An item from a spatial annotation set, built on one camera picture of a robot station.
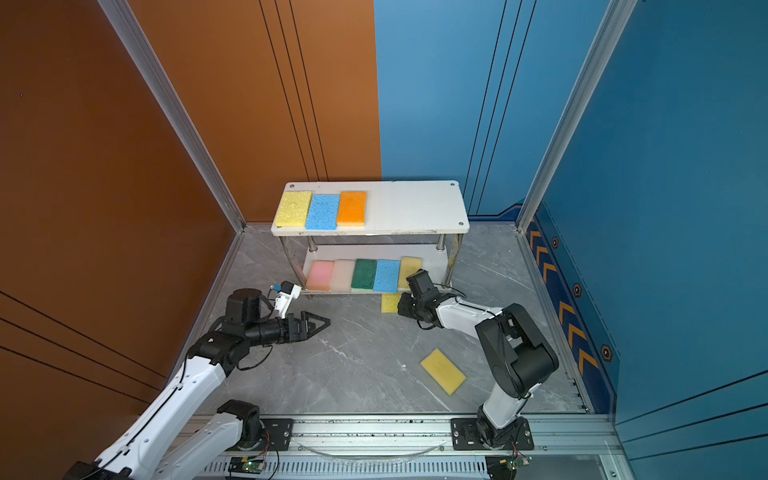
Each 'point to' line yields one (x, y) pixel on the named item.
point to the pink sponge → (320, 275)
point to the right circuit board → (504, 467)
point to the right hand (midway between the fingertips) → (398, 306)
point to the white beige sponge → (342, 275)
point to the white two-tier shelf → (367, 236)
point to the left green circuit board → (252, 465)
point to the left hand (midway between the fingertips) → (322, 323)
